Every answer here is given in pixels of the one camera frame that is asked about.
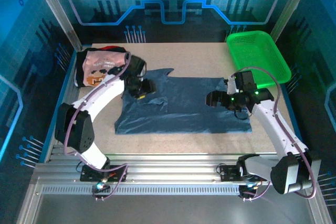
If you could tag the blue t-shirt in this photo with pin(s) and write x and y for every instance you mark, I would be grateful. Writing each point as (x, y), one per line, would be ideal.
(189, 108)

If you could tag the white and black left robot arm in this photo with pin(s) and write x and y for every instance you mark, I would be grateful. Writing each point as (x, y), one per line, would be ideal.
(105, 93)

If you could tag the red t-shirt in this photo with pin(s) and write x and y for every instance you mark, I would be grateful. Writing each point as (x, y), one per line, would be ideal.
(107, 48)

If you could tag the pink t-shirt with pixel print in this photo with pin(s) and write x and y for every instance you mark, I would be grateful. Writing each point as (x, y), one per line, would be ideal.
(99, 64)

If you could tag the green plastic basket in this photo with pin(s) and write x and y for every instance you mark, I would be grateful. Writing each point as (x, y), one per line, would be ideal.
(257, 53)

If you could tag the pink printed shirt pile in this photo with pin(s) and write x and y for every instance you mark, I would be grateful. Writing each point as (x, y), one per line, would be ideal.
(78, 72)

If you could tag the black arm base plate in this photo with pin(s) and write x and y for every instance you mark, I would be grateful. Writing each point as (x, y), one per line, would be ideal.
(228, 172)
(118, 174)

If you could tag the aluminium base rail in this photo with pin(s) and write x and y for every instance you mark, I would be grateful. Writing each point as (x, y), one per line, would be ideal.
(170, 171)

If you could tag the aluminium frame post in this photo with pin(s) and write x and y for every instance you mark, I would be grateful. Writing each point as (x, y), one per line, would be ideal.
(291, 6)
(55, 11)

